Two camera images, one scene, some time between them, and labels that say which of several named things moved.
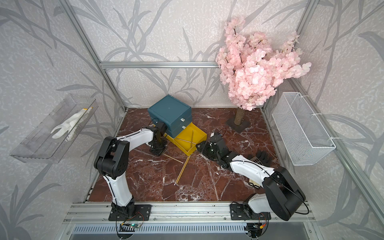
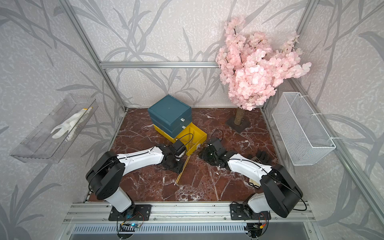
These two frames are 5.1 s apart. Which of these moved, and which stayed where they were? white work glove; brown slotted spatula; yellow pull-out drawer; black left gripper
Moved: black left gripper
Stayed: white work glove; brown slotted spatula; yellow pull-out drawer
